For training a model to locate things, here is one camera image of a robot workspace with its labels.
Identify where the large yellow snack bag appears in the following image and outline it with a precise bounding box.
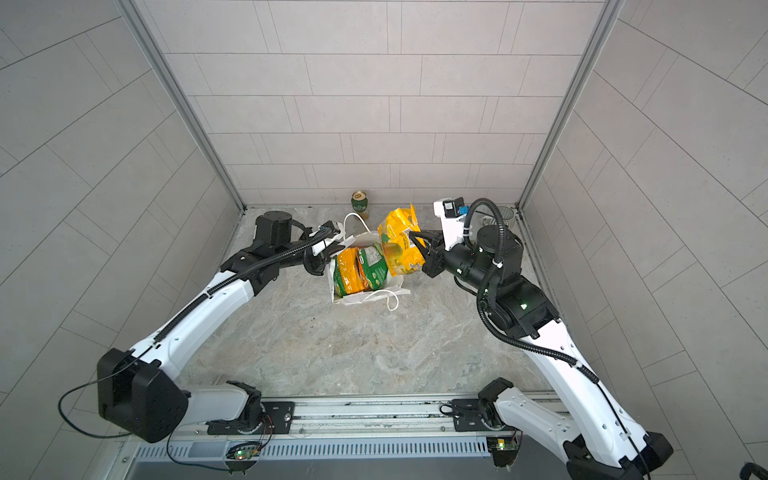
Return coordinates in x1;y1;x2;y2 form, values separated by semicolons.
378;204;425;276

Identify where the green savoria snack bag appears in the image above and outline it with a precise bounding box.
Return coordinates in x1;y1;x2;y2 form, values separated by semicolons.
357;243;389;291

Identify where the white paper bag pig print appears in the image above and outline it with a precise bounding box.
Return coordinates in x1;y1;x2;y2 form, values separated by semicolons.
325;213;411;311

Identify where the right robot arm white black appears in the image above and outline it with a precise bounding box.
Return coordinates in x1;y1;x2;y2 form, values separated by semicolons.
409;197;673;479

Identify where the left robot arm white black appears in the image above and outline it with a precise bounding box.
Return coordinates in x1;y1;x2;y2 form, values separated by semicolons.
97;211;344;443

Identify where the orange yellow snack bag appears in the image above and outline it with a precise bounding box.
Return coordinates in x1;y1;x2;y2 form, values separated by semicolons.
333;248;368;297

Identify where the green drink can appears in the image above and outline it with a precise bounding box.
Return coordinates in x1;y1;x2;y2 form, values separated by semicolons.
351;190;369;220

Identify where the striped ceramic mug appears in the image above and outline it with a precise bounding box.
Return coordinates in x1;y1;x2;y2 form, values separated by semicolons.
479;206;515;230

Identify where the right circuit board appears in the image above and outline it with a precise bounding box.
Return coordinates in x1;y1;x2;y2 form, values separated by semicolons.
486;436;520;469

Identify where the circuit board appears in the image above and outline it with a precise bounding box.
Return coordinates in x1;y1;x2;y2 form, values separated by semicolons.
225;441;262;461
486;436;520;469

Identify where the left circuit board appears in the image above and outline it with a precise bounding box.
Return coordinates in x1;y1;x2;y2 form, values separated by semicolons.
225;441;262;461

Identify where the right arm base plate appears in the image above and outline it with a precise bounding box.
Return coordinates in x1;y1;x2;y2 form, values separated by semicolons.
440;399;492;432

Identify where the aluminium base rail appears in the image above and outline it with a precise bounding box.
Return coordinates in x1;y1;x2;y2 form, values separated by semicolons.
119;392;619;442

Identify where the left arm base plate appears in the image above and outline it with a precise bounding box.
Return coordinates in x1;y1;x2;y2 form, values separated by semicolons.
207;401;296;435

